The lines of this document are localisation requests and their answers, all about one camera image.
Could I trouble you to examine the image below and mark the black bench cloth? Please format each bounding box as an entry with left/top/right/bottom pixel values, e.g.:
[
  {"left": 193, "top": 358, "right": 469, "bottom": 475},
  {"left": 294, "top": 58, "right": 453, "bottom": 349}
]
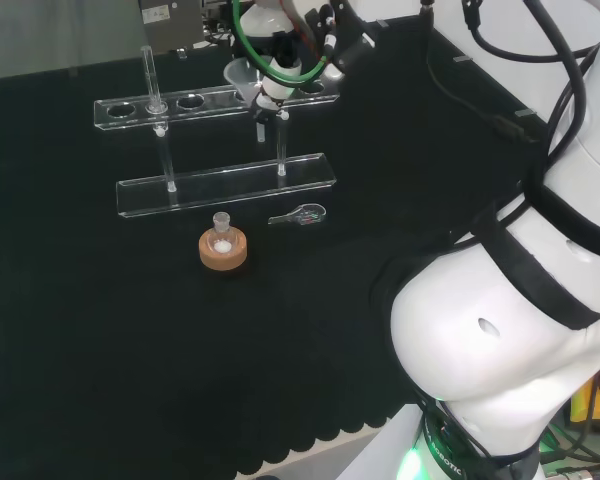
[{"left": 0, "top": 13, "right": 556, "bottom": 480}]

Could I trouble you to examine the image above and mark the clear glass weighing funnel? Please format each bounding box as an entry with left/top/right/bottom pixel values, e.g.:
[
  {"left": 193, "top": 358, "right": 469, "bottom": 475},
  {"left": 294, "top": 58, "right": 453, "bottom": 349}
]
[{"left": 268, "top": 203, "right": 330, "bottom": 227}]

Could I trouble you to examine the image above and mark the black cable with plug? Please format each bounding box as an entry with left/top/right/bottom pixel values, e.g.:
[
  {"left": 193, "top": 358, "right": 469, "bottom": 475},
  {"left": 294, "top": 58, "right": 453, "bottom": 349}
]
[{"left": 418, "top": 0, "right": 544, "bottom": 146}]

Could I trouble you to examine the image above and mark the grey metal box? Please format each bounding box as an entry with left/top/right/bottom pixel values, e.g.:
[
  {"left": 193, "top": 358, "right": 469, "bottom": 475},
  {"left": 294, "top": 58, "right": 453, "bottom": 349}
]
[{"left": 138, "top": 0, "right": 205, "bottom": 54}]

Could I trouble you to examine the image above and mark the green cable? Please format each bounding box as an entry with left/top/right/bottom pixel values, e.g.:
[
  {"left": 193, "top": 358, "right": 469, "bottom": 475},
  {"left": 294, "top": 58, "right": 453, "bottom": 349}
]
[{"left": 231, "top": 0, "right": 339, "bottom": 89}]

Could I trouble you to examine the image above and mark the round-bottom glass flask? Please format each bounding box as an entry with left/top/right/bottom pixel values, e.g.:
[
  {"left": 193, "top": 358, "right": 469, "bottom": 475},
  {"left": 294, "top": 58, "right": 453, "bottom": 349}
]
[{"left": 207, "top": 211, "right": 239, "bottom": 258}]

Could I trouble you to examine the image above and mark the yellow stop button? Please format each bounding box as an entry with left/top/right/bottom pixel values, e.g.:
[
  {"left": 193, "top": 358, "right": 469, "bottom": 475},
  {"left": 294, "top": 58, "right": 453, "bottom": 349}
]
[{"left": 569, "top": 349, "right": 600, "bottom": 427}]

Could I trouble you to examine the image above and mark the clear plastic funnel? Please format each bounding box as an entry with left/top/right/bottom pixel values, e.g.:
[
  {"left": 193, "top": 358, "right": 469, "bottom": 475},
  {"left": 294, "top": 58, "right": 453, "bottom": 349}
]
[{"left": 223, "top": 59, "right": 267, "bottom": 144}]

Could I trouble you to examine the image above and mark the cork ring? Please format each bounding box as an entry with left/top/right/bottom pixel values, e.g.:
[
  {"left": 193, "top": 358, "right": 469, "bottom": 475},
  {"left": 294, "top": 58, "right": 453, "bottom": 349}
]
[{"left": 198, "top": 227, "right": 250, "bottom": 274}]

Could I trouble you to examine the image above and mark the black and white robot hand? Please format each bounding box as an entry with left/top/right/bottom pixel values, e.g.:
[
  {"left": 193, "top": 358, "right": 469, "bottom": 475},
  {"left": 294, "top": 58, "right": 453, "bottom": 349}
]
[{"left": 239, "top": 0, "right": 377, "bottom": 127}]

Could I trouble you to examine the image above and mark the clear acrylic funnel stand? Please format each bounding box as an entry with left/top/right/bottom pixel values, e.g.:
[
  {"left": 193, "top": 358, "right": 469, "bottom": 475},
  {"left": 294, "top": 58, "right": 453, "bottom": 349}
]
[{"left": 93, "top": 44, "right": 341, "bottom": 221}]

